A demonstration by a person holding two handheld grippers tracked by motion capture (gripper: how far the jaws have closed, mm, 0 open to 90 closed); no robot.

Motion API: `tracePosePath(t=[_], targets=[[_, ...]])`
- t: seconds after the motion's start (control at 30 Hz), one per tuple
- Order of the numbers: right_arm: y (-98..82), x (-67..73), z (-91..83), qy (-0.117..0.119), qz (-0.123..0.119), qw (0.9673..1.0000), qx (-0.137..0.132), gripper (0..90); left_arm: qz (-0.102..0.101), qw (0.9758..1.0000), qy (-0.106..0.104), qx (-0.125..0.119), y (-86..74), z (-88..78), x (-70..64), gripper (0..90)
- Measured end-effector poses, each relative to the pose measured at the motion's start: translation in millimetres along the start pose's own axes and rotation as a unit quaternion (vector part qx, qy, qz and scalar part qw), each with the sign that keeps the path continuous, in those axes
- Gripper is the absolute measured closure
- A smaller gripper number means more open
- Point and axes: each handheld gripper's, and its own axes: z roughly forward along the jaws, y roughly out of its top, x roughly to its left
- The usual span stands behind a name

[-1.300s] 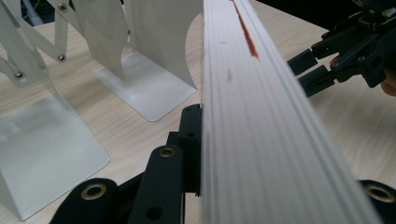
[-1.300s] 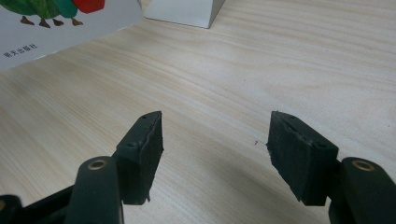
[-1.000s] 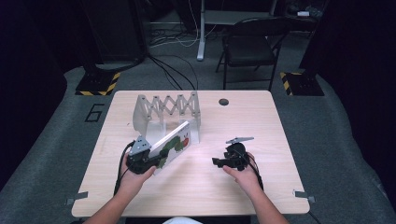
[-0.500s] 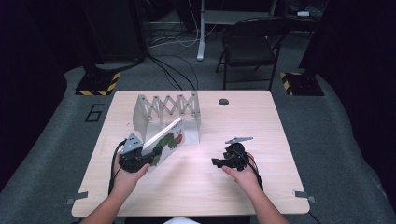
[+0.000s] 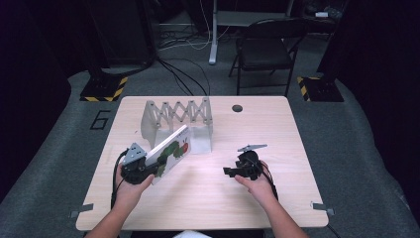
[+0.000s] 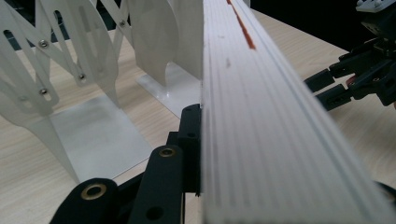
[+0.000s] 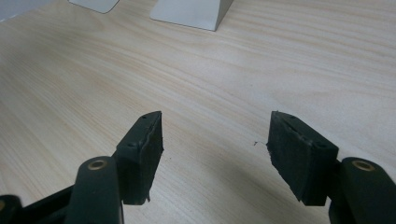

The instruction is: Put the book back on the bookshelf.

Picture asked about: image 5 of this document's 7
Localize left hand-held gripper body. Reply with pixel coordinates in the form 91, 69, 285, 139
120, 142, 159, 185

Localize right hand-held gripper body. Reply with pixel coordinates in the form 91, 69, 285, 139
235, 143, 268, 181

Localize white caterpillar picture book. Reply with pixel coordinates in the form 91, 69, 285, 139
145, 124, 192, 185

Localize grey expandable metal book rack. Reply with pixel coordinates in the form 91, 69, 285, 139
140, 96, 214, 156

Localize person's right hand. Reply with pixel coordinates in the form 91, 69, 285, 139
233, 160, 277, 208

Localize person's left hand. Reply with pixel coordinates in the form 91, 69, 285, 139
113, 163, 156, 213

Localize person's white clothing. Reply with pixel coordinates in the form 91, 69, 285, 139
171, 230, 216, 238

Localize black stand base hazard stripes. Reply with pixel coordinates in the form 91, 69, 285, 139
79, 74, 129, 103
296, 75, 346, 103

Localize black folding chair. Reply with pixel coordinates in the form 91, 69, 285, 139
228, 18, 309, 97

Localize white desk leg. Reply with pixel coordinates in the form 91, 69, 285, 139
208, 0, 219, 65

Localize black cabinet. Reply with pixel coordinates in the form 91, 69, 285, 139
84, 0, 157, 68

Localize grey desk top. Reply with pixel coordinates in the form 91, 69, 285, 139
216, 9, 295, 28

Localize left hand-held gripper black cable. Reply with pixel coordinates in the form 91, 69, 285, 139
110, 149, 131, 210

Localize hand-held gripper black cable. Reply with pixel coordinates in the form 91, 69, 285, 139
253, 158, 279, 201
110, 149, 131, 210

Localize right hand-held gripper black cable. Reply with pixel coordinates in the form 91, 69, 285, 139
253, 158, 279, 201

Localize grey metal table bracket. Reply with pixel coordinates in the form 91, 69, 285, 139
310, 200, 336, 217
68, 202, 95, 219

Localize black floor cables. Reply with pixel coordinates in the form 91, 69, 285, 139
154, 57, 212, 97

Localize black cable under table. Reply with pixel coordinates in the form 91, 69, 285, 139
326, 223, 343, 238

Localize white floor cables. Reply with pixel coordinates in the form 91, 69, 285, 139
157, 0, 233, 53

